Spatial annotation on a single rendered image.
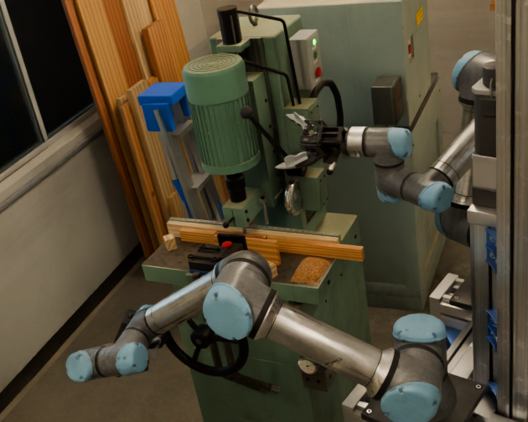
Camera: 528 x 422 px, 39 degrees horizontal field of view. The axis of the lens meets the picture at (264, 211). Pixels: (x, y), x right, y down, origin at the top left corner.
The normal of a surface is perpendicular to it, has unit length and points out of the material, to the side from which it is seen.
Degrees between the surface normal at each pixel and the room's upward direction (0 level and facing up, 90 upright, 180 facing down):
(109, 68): 87
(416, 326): 7
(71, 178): 90
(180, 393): 0
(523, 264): 90
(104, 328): 1
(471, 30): 90
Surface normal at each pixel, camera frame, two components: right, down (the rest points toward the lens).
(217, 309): -0.40, 0.44
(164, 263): -0.15, -0.86
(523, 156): -0.59, 0.47
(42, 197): 0.92, 0.05
